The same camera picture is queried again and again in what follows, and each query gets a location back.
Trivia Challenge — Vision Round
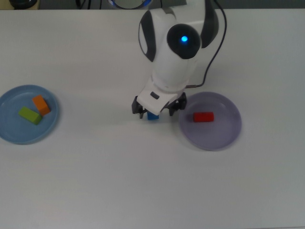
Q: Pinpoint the red cylinder block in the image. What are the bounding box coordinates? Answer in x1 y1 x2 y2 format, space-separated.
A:
192 111 214 123

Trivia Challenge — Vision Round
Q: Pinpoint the orange rectangular block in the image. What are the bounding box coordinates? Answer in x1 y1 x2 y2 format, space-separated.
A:
32 94 51 117

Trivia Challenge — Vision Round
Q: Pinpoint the green rectangular block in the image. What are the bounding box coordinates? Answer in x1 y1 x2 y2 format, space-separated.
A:
18 106 43 125

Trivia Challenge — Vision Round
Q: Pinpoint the purple plate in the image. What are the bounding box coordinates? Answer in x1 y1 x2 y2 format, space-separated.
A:
178 91 243 151

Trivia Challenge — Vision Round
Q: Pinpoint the blue plate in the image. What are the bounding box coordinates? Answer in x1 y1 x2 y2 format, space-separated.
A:
0 84 60 146

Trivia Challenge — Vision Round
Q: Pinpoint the black round object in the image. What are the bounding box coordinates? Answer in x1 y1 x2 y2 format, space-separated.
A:
9 0 38 6

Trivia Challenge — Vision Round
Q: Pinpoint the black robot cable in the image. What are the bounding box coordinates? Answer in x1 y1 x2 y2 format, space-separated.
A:
184 0 227 89

